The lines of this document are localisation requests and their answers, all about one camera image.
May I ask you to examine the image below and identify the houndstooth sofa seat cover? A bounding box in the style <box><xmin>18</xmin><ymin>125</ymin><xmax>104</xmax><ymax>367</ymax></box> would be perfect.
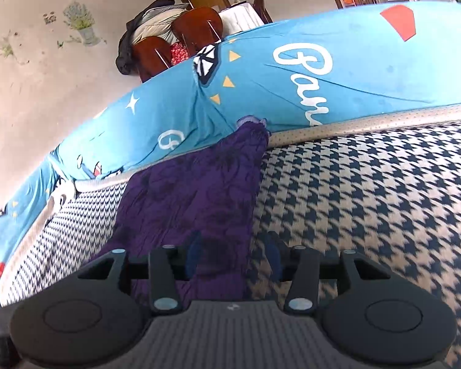
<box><xmin>0</xmin><ymin>102</ymin><xmax>461</xmax><ymax>369</ymax></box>

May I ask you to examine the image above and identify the red floral cloth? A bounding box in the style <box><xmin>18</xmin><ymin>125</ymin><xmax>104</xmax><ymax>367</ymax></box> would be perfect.
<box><xmin>169</xmin><ymin>42</ymin><xmax>189</xmax><ymax>64</ymax></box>

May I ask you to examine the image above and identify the blue printed sofa backrest cover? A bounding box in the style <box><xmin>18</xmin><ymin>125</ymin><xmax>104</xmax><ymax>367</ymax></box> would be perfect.
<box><xmin>0</xmin><ymin>2</ymin><xmax>461</xmax><ymax>312</ymax></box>

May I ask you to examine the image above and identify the light padded coat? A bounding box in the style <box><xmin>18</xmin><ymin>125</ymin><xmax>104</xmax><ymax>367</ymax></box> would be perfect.
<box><xmin>132</xmin><ymin>3</ymin><xmax>191</xmax><ymax>47</ymax></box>

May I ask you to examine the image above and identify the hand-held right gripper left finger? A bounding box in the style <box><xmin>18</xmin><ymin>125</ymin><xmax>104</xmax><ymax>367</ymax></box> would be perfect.
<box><xmin>79</xmin><ymin>231</ymin><xmax>202</xmax><ymax>313</ymax></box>

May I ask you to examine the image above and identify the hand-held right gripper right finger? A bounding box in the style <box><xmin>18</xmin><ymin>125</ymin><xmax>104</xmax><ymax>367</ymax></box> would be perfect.
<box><xmin>264</xmin><ymin>232</ymin><xmax>390</xmax><ymax>313</ymax></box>

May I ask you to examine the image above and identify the lavender pot wall sticker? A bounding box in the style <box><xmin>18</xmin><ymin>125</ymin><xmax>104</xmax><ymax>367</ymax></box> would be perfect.
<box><xmin>63</xmin><ymin>2</ymin><xmax>106</xmax><ymax>47</ymax></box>

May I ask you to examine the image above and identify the purple floral garment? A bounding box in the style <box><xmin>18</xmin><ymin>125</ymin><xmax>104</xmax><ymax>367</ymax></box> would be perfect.
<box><xmin>90</xmin><ymin>115</ymin><xmax>271</xmax><ymax>302</ymax></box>

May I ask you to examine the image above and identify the brown wooden chair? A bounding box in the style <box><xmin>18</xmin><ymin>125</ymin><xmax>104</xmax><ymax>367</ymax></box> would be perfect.
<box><xmin>132</xmin><ymin>36</ymin><xmax>173</xmax><ymax>83</ymax></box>
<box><xmin>173</xmin><ymin>7</ymin><xmax>224</xmax><ymax>58</ymax></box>

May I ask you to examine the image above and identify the dark wooden chair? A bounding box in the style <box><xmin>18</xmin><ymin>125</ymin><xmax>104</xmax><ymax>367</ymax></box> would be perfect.
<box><xmin>253</xmin><ymin>0</ymin><xmax>273</xmax><ymax>24</ymax></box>

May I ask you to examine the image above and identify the white-clothed dining table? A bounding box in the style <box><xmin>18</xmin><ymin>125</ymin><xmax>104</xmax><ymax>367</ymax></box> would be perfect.
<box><xmin>218</xmin><ymin>3</ymin><xmax>264</xmax><ymax>35</ymax></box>

